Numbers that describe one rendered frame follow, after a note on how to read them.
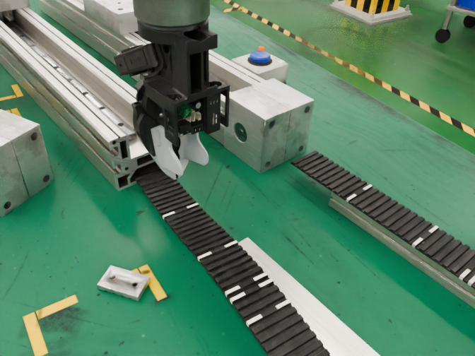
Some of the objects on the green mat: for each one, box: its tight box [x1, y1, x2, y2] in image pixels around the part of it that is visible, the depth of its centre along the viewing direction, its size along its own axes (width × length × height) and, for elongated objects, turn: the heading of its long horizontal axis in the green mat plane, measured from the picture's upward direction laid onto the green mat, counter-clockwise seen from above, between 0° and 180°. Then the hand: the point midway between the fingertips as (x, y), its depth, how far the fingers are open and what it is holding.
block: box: [224, 78, 315, 174], centre depth 70 cm, size 9×12×10 cm
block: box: [0, 109, 54, 217], centre depth 61 cm, size 10×11×10 cm
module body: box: [0, 7, 172, 191], centre depth 86 cm, size 80×10×8 cm, turn 36°
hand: (172, 167), depth 59 cm, fingers closed
